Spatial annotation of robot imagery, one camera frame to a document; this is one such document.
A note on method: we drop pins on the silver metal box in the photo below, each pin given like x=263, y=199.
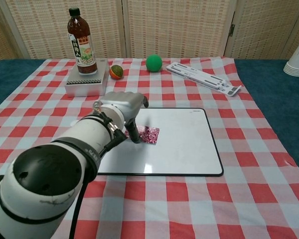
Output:
x=86, y=88

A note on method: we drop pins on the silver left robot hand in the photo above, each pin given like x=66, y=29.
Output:
x=124, y=103

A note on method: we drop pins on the red white checkered tablecloth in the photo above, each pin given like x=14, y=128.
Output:
x=164, y=204

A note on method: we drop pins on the white folding stand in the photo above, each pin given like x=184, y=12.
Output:
x=201, y=77

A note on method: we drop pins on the small orange green ball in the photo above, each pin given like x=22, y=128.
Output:
x=116, y=72

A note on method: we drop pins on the beige woven folding screen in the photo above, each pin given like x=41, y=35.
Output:
x=177, y=27

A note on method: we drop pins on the metal screen hinge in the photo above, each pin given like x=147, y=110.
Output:
x=232, y=30

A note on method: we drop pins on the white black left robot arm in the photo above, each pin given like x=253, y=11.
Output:
x=44, y=184

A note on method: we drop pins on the red patterned cloth pouch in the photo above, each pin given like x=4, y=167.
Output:
x=152, y=135

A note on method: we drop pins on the white board black rim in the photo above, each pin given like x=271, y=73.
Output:
x=184, y=149

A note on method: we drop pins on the teal table cover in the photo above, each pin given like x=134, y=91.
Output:
x=276, y=79

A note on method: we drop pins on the brown sauce bottle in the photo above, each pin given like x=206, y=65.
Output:
x=84, y=49

